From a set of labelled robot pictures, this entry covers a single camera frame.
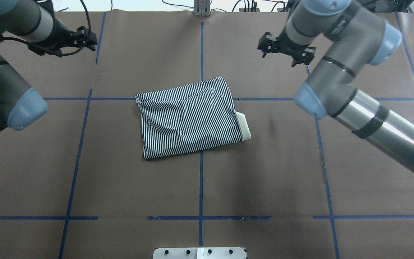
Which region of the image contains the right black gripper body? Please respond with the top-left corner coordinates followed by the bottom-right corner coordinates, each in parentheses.
top-left (257, 31), bottom-right (317, 67)

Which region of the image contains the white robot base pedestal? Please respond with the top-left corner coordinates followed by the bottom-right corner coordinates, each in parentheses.
top-left (152, 246), bottom-right (248, 259)

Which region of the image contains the aluminium frame post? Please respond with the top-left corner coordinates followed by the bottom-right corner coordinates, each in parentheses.
top-left (193, 0), bottom-right (212, 17)

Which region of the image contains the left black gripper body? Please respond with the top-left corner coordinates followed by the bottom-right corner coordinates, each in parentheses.
top-left (28, 26), bottom-right (98, 57)

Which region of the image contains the black cable on white table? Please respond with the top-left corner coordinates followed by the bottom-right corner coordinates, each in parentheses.
top-left (52, 0), bottom-right (290, 13)

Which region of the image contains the navy white striped polo shirt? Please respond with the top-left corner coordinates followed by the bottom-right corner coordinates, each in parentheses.
top-left (135, 76), bottom-right (252, 160)

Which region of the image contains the terminal block strip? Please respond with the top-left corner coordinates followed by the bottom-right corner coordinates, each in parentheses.
top-left (232, 0), bottom-right (290, 13)

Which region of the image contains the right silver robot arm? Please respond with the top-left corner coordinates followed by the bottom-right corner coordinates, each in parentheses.
top-left (257, 0), bottom-right (414, 173)

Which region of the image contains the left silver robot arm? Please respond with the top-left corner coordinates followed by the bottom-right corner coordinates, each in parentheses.
top-left (0, 0), bottom-right (98, 132)

